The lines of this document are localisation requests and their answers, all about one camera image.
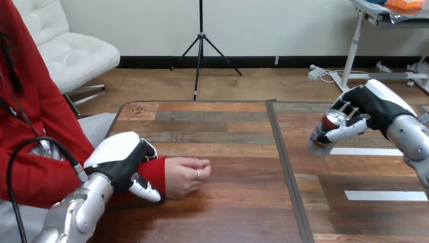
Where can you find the person's hand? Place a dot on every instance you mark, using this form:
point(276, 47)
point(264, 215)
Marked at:
point(184, 177)

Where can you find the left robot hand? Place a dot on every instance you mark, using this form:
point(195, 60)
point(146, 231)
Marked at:
point(115, 157)

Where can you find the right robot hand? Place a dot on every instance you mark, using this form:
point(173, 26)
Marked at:
point(375, 100)

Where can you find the red and white drink can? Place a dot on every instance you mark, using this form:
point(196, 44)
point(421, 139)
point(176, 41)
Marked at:
point(323, 134)

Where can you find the person's forearm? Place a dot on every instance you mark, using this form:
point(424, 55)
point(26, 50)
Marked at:
point(152, 172)

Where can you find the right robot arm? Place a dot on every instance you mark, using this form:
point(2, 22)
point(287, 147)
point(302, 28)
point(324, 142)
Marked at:
point(410, 141)

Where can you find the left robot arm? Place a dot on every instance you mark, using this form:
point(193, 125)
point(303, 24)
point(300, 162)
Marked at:
point(75, 211)

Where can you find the person's body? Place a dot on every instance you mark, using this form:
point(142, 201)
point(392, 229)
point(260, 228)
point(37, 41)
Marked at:
point(37, 134)

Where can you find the white desk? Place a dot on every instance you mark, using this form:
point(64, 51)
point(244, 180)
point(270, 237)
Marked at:
point(378, 47)

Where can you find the white power strip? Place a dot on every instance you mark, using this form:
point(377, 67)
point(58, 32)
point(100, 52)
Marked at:
point(315, 72)

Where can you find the orange thing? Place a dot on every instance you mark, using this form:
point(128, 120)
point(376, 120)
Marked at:
point(405, 3)

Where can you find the white cushioned chair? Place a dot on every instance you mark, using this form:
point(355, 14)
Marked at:
point(67, 50)

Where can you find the black tripod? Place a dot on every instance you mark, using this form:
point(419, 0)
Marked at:
point(200, 47)

